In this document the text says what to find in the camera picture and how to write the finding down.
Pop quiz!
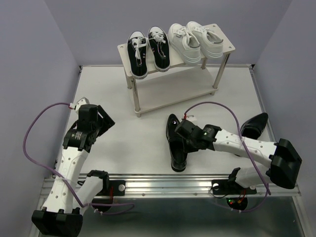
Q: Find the black canvas sneaker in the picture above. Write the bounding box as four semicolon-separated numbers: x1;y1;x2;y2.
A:
127;31;148;79
148;26;170;72

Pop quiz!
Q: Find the white sneaker on shelf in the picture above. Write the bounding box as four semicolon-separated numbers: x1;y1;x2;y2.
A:
186;21;224;59

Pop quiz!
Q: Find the white sneaker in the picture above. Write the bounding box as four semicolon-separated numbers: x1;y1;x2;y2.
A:
186;21;224;59
168;23;201;66

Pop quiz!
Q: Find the beige two-tier shoe shelf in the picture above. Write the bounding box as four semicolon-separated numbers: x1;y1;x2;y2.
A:
118;24;236;117

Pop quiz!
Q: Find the black leather loafer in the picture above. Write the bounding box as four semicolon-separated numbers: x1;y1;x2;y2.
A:
166;114;187;172
240;113;269;140

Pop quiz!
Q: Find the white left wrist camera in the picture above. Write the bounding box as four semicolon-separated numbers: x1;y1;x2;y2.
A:
74;97;90;113

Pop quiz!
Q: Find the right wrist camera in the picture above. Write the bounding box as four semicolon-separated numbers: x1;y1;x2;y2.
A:
183;115;197;122

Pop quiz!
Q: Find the aluminium mounting rail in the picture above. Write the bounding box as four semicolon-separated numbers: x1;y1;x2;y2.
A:
40;173;301;199

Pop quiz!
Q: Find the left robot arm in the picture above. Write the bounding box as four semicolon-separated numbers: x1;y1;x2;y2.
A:
32;104;115;237

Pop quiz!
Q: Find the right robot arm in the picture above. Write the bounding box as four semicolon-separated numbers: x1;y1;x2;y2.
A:
175;120;302;195

